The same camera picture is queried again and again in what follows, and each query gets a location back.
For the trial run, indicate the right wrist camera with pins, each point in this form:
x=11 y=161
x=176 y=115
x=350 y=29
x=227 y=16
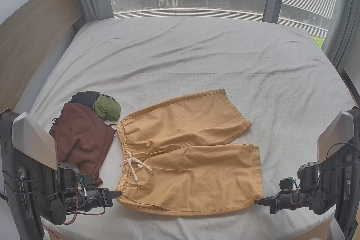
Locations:
x=286 y=184

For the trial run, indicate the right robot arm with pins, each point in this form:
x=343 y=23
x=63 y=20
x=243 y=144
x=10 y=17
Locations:
x=337 y=134

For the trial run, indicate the bed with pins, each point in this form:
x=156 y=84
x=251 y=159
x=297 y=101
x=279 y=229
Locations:
x=197 y=64

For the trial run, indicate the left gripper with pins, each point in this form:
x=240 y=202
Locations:
x=99 y=198

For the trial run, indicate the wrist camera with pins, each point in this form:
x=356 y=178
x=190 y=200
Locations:
x=87 y=180
x=286 y=184

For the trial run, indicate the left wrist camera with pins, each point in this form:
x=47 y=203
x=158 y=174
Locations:
x=87 y=180

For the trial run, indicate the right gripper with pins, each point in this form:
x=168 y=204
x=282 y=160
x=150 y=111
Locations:
x=284 y=202

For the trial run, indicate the black garment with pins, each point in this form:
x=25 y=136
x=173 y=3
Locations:
x=83 y=98

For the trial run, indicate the green garment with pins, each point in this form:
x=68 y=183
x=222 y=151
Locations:
x=108 y=108

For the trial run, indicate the tan shorts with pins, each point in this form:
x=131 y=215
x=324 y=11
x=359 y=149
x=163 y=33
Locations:
x=182 y=149

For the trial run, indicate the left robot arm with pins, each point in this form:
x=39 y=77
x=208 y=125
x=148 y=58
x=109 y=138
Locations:
x=31 y=137

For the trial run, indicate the brown shorts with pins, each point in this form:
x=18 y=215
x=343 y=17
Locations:
x=81 y=134

